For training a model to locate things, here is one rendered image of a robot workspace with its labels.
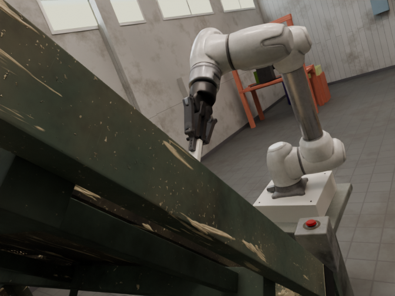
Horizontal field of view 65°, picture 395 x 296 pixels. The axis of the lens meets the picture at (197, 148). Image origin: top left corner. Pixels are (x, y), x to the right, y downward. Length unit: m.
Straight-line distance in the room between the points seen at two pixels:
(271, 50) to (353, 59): 8.99
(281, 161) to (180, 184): 1.24
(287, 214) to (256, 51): 1.04
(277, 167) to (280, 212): 0.24
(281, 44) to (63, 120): 0.65
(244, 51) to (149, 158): 0.53
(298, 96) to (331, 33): 8.38
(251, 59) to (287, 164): 0.90
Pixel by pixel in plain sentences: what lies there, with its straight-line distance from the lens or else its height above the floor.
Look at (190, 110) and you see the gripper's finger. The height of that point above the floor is 1.55.
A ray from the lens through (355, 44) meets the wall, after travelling 9.78.
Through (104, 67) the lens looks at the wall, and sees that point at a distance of 5.19.
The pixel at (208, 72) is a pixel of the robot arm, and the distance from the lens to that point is 0.86.
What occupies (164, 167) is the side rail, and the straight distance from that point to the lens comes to 0.44.
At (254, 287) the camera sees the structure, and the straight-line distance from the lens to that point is 0.86.
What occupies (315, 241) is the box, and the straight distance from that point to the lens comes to 1.30.
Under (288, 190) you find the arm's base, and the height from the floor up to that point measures 0.89.
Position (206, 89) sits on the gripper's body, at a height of 1.58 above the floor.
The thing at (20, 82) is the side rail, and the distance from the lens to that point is 0.34.
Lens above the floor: 1.62
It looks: 12 degrees down
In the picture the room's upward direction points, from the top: 21 degrees counter-clockwise
